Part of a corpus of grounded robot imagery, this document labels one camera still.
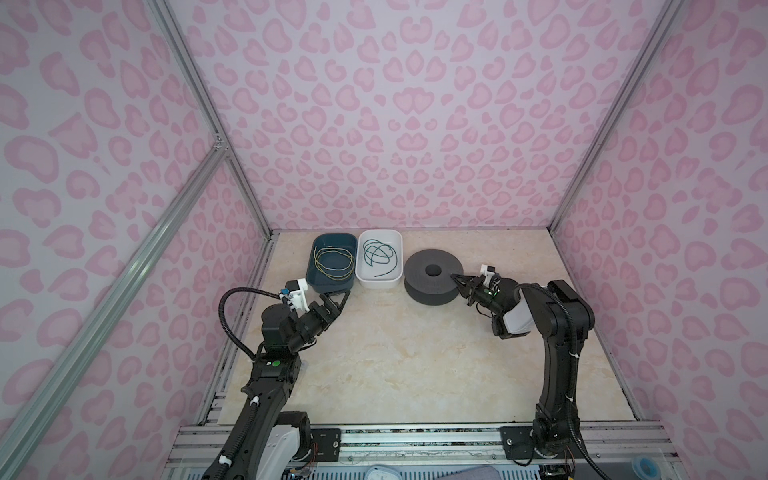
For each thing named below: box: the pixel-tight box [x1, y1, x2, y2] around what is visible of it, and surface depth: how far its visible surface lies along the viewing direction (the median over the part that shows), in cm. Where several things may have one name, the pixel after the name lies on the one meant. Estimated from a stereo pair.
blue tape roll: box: [632, 456, 661, 480], surface depth 71 cm
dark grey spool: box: [404, 249, 464, 306], surface depth 101 cm
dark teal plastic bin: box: [306, 233, 358, 294], surface depth 109 cm
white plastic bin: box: [355, 229, 403, 289], surface depth 112 cm
